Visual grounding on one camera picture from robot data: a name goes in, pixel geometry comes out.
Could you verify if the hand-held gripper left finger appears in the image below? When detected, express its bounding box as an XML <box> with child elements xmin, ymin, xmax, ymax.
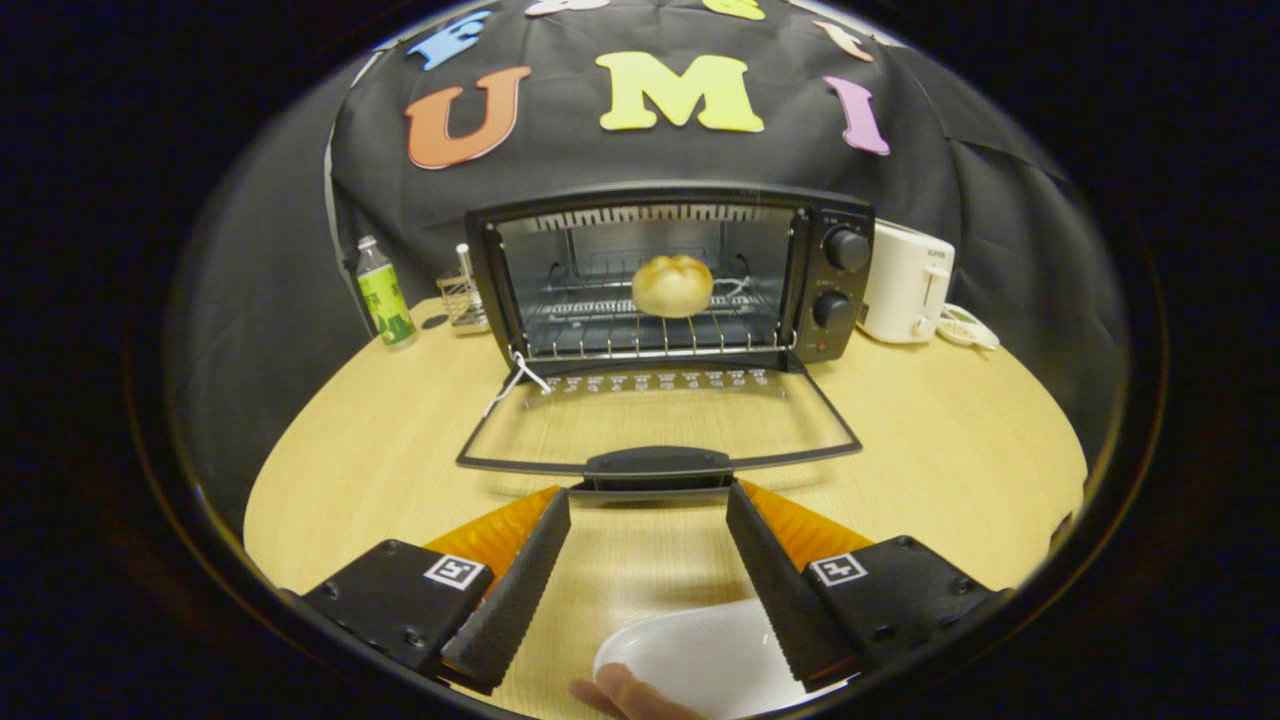
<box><xmin>285</xmin><ymin>486</ymin><xmax>573</xmax><ymax>696</ymax></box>

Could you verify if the black toaster oven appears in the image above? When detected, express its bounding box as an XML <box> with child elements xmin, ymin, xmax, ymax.
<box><xmin>457</xmin><ymin>182</ymin><xmax>876</xmax><ymax>493</ymax></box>

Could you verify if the round bread bun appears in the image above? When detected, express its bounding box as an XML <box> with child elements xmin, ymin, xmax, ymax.
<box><xmin>631</xmin><ymin>254</ymin><xmax>715</xmax><ymax>319</ymax></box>

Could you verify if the white plate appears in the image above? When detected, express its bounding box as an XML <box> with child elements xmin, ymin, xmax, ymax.
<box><xmin>593</xmin><ymin>597</ymin><xmax>851</xmax><ymax>720</ymax></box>

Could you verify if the small white dish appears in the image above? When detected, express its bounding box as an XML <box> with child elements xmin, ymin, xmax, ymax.
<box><xmin>937</xmin><ymin>303</ymin><xmax>1001</xmax><ymax>351</ymax></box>

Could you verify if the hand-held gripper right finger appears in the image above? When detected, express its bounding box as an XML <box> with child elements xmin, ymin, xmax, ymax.
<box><xmin>724</xmin><ymin>480</ymin><xmax>1013</xmax><ymax>694</ymax></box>

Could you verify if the green label plastic bottle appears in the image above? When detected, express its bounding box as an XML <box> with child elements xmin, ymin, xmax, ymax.
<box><xmin>355</xmin><ymin>236</ymin><xmax>418</xmax><ymax>349</ymax></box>

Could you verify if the white pop-up toaster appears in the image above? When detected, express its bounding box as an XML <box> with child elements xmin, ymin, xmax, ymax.
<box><xmin>857</xmin><ymin>220</ymin><xmax>956</xmax><ymax>345</ymax></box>

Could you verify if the clear utensil holder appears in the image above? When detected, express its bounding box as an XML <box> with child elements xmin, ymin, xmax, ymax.
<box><xmin>437</xmin><ymin>243</ymin><xmax>491</xmax><ymax>334</ymax></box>

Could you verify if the black backdrop cloth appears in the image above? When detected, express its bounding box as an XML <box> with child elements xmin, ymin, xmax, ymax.
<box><xmin>165</xmin><ymin>0</ymin><xmax>1131</xmax><ymax>521</ymax></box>

